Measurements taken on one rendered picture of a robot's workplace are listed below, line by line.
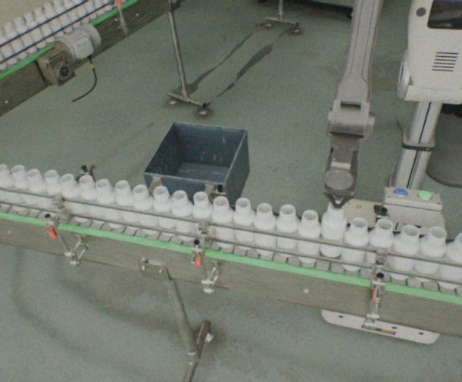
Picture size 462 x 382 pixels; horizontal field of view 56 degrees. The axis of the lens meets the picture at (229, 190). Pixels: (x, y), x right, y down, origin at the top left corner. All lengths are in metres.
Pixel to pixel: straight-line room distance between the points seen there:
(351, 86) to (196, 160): 1.13
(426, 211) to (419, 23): 0.54
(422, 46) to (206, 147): 0.88
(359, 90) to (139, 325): 1.77
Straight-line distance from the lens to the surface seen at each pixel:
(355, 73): 0.87
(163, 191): 1.22
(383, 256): 1.10
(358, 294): 1.25
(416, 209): 1.24
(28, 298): 2.67
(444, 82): 1.52
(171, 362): 2.22
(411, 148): 1.71
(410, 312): 1.30
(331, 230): 1.10
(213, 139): 1.79
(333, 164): 0.86
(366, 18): 0.88
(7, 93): 2.44
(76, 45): 2.43
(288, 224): 1.12
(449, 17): 1.42
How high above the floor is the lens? 1.99
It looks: 45 degrees down
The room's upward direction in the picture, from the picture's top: 7 degrees counter-clockwise
